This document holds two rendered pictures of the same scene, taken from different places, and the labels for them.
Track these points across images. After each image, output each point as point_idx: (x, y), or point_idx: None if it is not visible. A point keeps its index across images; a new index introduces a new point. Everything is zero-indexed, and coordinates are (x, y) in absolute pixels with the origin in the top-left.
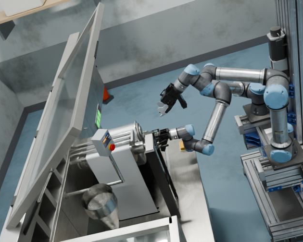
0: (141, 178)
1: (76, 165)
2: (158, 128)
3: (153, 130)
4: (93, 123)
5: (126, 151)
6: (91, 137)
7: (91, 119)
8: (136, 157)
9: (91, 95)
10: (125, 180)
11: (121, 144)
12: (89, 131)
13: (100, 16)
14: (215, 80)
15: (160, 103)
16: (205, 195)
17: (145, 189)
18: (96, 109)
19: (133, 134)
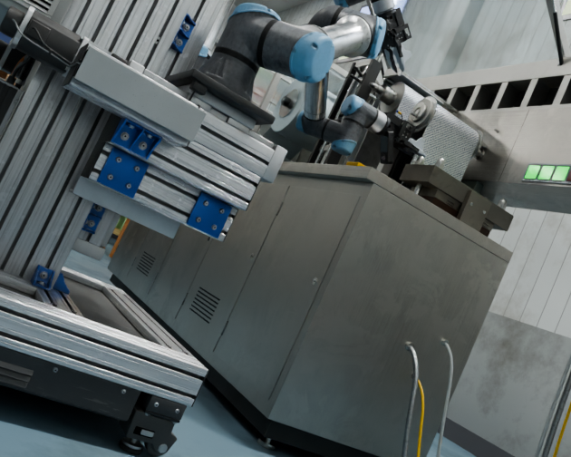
0: (364, 129)
1: None
2: (405, 120)
3: (412, 125)
4: (525, 156)
5: (387, 84)
6: (483, 142)
7: (529, 148)
8: (384, 110)
9: None
10: None
11: (398, 82)
12: (502, 149)
13: None
14: (357, 14)
15: (406, 54)
16: (280, 169)
17: (357, 149)
18: (567, 163)
19: (394, 72)
